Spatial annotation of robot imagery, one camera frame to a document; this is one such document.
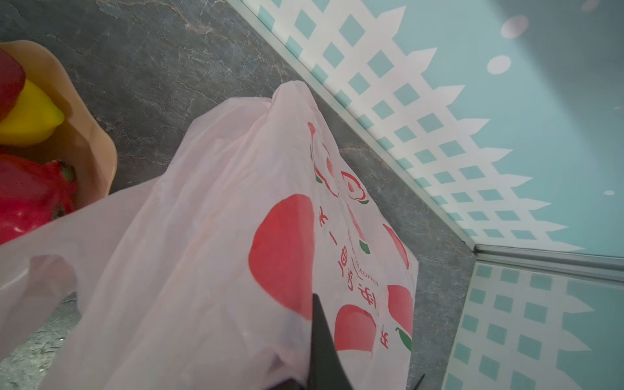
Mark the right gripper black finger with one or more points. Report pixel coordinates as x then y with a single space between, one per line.
325 370

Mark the pink printed plastic bag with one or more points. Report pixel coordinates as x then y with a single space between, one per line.
205 277

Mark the tan wavy fruit plate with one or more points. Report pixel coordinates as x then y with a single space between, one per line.
79 140

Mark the red dragon fruit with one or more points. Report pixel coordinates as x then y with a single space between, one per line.
34 194

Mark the yellow lemon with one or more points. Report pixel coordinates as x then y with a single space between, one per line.
33 119

